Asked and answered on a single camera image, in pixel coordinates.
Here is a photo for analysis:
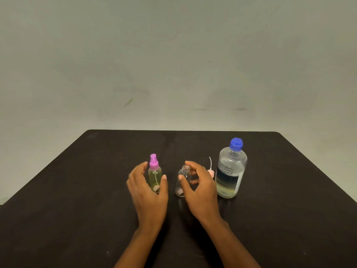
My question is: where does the person's right hand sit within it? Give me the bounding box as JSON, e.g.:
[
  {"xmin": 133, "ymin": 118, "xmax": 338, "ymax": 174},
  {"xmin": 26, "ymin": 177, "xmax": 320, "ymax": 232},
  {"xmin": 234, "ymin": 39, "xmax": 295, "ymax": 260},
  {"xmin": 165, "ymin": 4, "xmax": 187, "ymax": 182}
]
[{"xmin": 178, "ymin": 161, "xmax": 221, "ymax": 225}]

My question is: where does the person's left hand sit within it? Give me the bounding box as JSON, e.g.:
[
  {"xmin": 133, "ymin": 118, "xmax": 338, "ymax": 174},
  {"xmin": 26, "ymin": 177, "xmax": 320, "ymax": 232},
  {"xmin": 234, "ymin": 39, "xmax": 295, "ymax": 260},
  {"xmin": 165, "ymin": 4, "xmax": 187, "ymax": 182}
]
[{"xmin": 127, "ymin": 162, "xmax": 169, "ymax": 228}]

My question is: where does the small clear bottle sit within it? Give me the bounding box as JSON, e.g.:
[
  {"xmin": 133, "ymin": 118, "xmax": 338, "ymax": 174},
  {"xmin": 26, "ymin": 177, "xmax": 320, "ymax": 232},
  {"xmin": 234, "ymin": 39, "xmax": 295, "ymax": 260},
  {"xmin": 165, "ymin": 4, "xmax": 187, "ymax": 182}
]
[{"xmin": 175, "ymin": 165, "xmax": 192, "ymax": 197}]

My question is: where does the person's left forearm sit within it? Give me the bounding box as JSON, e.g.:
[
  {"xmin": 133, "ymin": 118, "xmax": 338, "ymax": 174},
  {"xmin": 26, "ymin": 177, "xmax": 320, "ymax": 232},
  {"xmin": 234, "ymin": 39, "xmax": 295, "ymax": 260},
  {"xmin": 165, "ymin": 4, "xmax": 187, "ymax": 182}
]
[{"xmin": 114, "ymin": 226, "xmax": 164, "ymax": 268}]

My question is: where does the person's right forearm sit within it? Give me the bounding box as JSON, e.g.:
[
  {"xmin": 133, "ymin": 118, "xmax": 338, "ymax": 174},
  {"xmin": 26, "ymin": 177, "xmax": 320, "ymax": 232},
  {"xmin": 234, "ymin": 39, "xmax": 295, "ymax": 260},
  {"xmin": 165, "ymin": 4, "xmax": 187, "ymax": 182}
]
[{"xmin": 202, "ymin": 217, "xmax": 261, "ymax": 268}]

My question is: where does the pink-capped spray bottle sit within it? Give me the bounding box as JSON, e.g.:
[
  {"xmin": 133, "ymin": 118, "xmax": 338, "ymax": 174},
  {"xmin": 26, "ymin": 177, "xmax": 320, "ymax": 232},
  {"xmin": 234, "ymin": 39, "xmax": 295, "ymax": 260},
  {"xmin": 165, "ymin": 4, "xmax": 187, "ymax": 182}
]
[{"xmin": 148, "ymin": 154, "xmax": 162, "ymax": 194}]

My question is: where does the large clear blue-capped bottle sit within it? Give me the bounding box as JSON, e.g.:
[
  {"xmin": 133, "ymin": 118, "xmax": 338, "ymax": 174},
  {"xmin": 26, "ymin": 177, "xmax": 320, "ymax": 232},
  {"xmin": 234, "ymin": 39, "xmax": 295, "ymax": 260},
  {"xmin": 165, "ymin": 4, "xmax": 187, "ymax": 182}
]
[{"xmin": 215, "ymin": 137, "xmax": 248, "ymax": 199}]

